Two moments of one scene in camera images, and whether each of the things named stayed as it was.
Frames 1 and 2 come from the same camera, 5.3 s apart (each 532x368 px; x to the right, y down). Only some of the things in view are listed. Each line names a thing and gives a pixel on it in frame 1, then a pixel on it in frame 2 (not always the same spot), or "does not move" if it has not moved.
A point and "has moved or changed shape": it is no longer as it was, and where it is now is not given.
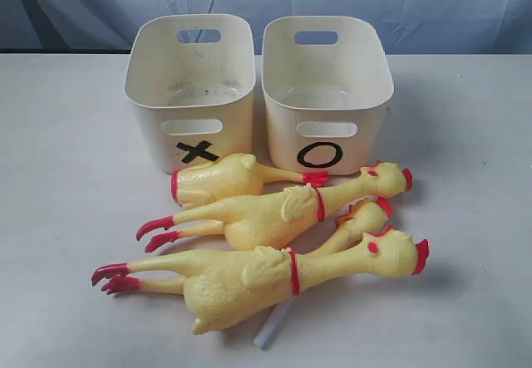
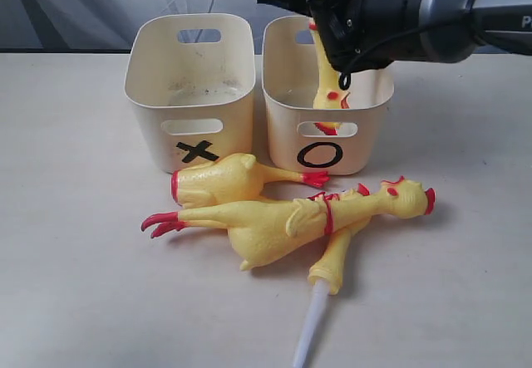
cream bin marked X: [192, 77] does not move
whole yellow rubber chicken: [275, 219] has moved or changed shape
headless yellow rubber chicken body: [232, 176] does not move
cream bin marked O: [327, 82] does not move
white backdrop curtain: [409, 12] does not move
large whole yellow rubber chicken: [225, 287] -> [328, 94]
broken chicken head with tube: [356, 221] -> [327, 273]
